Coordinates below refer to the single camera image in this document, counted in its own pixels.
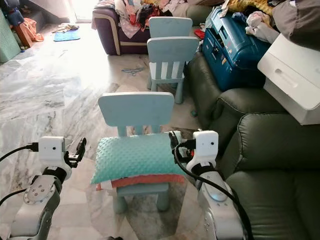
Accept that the pale green box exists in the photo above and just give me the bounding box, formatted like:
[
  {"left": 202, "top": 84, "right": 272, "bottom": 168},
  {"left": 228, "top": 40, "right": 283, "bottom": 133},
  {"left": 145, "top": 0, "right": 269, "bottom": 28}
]
[{"left": 0, "top": 10, "right": 22, "bottom": 63}]

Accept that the purple sofa with beige trim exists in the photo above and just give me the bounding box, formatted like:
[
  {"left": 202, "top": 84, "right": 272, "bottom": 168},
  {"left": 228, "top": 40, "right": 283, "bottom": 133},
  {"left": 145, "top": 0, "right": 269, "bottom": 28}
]
[{"left": 91, "top": 5, "right": 153, "bottom": 56}]

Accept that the light blue child chair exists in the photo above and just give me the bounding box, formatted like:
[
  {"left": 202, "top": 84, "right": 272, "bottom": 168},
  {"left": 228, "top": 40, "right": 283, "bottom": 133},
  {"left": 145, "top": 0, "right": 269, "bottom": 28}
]
[
  {"left": 147, "top": 36, "right": 201, "bottom": 105},
  {"left": 148, "top": 16, "right": 194, "bottom": 40},
  {"left": 98, "top": 92, "right": 176, "bottom": 215}
]

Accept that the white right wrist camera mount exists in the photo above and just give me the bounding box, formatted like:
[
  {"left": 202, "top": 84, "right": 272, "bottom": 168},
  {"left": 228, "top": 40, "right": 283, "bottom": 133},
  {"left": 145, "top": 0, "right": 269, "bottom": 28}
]
[{"left": 191, "top": 130, "right": 220, "bottom": 169}]

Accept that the white and pink cloth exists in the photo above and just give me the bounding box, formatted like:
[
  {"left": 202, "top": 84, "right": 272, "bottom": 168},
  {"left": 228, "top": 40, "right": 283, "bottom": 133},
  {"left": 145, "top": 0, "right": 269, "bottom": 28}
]
[{"left": 245, "top": 11, "right": 281, "bottom": 45}]

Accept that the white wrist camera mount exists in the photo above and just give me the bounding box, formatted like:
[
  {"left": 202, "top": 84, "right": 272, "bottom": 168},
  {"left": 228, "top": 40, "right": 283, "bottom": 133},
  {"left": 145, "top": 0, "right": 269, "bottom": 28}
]
[
  {"left": 38, "top": 136, "right": 65, "bottom": 167},
  {"left": 191, "top": 130, "right": 220, "bottom": 169}
]

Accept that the crumpled pale cloth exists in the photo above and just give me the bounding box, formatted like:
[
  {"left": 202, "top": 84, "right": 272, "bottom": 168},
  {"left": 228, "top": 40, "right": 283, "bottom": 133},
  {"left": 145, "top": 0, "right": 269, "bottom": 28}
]
[{"left": 51, "top": 22, "right": 80, "bottom": 34}]

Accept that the dark blue bag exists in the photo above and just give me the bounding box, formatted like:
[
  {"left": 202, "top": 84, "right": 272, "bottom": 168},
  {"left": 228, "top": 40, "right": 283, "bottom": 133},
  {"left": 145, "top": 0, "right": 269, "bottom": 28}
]
[{"left": 2, "top": 0, "right": 26, "bottom": 27}]

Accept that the grey-green leather sofa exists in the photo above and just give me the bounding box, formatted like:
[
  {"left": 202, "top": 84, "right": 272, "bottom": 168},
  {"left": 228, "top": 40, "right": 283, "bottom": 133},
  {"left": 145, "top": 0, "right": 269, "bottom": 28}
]
[
  {"left": 185, "top": 50, "right": 288, "bottom": 133},
  {"left": 217, "top": 112, "right": 320, "bottom": 240}
]

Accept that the teal dotted pillow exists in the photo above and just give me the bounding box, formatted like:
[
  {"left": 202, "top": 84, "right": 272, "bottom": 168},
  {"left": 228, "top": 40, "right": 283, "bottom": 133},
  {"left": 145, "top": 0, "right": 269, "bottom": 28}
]
[{"left": 91, "top": 132, "right": 187, "bottom": 186}]

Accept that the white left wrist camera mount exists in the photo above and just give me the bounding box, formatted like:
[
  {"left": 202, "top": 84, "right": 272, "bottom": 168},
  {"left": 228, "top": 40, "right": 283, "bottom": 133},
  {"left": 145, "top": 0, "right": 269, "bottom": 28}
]
[{"left": 38, "top": 136, "right": 65, "bottom": 167}]

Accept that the brown wooden furniture piece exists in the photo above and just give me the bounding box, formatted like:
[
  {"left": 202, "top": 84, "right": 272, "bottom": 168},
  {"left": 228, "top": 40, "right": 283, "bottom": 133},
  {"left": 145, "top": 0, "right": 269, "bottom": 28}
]
[{"left": 12, "top": 22, "right": 31, "bottom": 48}]

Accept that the grey-brown cushion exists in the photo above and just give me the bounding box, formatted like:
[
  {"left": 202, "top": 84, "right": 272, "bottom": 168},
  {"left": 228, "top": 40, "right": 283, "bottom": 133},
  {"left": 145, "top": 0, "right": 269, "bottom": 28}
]
[{"left": 271, "top": 0, "right": 320, "bottom": 51}]

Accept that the blue floor mat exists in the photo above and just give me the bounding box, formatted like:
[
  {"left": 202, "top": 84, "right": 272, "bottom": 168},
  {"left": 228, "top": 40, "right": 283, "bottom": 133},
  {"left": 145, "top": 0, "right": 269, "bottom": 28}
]
[{"left": 53, "top": 29, "right": 81, "bottom": 42}]

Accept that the red flat seat cushion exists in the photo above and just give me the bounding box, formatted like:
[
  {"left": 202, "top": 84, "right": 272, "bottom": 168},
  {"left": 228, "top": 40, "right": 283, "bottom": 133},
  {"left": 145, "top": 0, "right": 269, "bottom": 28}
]
[{"left": 96, "top": 174, "right": 186, "bottom": 192}]

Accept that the blue hard-shell suitcase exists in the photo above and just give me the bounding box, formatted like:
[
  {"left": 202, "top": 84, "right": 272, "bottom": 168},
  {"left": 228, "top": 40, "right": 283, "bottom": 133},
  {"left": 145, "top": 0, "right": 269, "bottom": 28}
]
[{"left": 206, "top": 6, "right": 272, "bottom": 92}]

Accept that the orange cloth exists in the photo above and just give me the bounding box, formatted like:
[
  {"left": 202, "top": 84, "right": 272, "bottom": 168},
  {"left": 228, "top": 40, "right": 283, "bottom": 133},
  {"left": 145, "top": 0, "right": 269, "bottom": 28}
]
[{"left": 21, "top": 17, "right": 45, "bottom": 43}]

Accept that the yellow patterned blanket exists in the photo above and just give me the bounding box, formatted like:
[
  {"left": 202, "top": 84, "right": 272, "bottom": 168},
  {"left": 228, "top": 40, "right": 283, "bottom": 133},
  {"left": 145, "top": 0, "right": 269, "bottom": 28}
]
[{"left": 225, "top": 0, "right": 276, "bottom": 16}]

